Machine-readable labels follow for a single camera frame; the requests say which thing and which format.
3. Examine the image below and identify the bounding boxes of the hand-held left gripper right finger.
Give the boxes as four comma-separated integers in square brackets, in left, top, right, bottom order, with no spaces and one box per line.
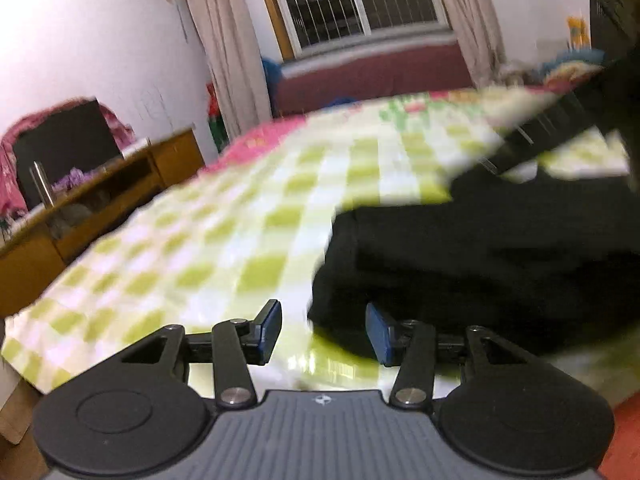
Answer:
[366,303,551,409]

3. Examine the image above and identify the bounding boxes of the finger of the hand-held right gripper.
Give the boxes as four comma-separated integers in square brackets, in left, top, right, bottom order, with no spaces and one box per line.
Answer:
[475,77,608,177]

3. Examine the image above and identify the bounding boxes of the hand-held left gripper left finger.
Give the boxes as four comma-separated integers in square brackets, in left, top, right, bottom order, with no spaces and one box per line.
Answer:
[105,300,282,409]

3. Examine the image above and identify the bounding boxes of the black pants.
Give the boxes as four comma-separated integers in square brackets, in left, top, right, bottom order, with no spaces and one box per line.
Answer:
[306,167,640,363]

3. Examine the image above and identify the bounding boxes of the blue folded cloth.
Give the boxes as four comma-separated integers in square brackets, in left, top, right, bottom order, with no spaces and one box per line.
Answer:
[542,49,603,71]

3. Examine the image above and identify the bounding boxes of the yellow packet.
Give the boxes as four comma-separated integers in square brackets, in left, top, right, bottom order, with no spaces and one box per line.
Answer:
[566,15,592,52]

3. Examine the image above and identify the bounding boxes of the brown headboard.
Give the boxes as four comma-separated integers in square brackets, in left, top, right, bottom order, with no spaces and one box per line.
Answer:
[589,0,640,67]

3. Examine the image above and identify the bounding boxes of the green white checked bedsheet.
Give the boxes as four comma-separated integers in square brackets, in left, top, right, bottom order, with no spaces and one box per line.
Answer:
[0,57,632,396]

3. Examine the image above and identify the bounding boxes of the beige curtain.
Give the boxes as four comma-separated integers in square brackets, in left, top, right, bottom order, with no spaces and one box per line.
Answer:
[172,0,273,137]
[429,0,507,87]

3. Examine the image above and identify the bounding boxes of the dark red window seat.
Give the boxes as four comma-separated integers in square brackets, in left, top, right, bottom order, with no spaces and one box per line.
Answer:
[274,35,477,113]

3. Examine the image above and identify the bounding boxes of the wooden cabinet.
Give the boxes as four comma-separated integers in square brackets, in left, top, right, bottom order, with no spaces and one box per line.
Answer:
[0,129,207,322]

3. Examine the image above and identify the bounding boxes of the red green bag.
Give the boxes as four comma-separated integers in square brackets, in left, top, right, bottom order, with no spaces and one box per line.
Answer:
[206,82,232,153]

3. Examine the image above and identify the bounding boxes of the window with metal bars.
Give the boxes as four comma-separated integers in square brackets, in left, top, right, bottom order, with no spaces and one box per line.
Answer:
[252,0,453,58]

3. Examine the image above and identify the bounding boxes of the blue bag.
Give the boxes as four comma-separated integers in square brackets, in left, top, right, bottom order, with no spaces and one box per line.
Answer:
[262,57,284,107]

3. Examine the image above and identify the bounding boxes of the pink floral cover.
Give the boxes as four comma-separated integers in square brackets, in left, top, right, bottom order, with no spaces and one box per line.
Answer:
[0,97,137,223]

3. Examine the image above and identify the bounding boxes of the metal flask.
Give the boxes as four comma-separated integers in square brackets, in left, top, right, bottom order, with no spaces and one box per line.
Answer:
[29,160,57,209]

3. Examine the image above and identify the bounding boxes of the black television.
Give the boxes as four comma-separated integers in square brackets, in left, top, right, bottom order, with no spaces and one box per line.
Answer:
[12,100,122,206]

